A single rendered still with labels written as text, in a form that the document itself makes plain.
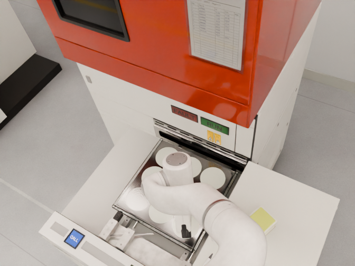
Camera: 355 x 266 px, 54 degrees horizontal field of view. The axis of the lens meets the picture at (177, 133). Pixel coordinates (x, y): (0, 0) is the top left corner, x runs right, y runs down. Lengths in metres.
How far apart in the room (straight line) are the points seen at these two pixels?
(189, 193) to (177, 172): 0.11
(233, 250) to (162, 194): 0.29
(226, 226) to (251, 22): 0.45
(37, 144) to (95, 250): 1.74
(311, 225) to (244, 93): 0.53
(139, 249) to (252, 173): 0.51
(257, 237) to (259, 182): 0.64
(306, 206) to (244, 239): 0.64
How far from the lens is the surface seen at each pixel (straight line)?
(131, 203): 1.40
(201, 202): 0.82
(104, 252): 1.29
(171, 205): 0.91
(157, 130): 1.54
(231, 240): 0.71
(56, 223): 1.40
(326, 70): 2.96
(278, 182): 1.34
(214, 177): 1.40
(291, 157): 2.56
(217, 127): 1.29
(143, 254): 1.34
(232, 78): 0.99
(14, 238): 2.62
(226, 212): 0.75
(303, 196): 1.33
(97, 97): 1.68
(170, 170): 0.97
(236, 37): 0.88
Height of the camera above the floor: 2.14
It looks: 54 degrees down
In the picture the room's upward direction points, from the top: 10 degrees counter-clockwise
